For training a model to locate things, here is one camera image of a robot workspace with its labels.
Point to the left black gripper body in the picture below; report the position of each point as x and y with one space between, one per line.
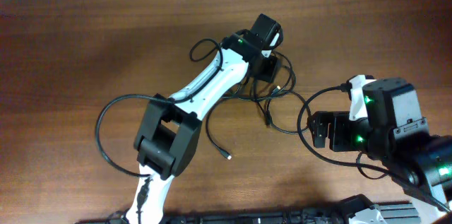
268 67

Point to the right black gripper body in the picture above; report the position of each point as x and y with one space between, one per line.
345 133

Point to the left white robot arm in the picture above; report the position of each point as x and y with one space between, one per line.
167 138

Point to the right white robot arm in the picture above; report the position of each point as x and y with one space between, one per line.
385 123

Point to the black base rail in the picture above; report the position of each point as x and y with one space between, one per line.
304 216

